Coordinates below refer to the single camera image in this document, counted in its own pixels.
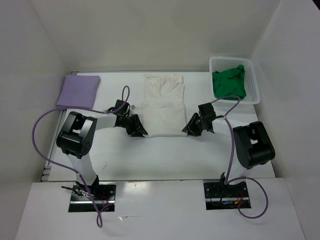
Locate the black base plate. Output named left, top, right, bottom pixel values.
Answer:
left=203, top=180, right=251, bottom=210
left=62, top=182, right=116, bottom=213

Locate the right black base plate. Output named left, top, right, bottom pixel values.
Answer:
left=203, top=180, right=251, bottom=210

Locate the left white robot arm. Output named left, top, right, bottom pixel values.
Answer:
left=56, top=99, right=148, bottom=200

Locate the purple t shirt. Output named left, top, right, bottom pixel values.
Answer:
left=56, top=74, right=101, bottom=109

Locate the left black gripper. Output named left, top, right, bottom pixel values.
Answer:
left=120, top=113, right=148, bottom=138

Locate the green t shirt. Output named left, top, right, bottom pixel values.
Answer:
left=212, top=64, right=247, bottom=100

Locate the cream t shirt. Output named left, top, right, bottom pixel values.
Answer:
left=142, top=73, right=187, bottom=138

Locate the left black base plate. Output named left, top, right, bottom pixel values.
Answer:
left=62, top=182, right=116, bottom=213

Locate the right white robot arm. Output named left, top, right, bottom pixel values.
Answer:
left=182, top=102, right=276, bottom=197

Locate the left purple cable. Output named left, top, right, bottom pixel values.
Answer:
left=33, top=85, right=131, bottom=228

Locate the white perforated plastic basket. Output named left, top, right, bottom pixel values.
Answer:
left=209, top=56, right=261, bottom=105

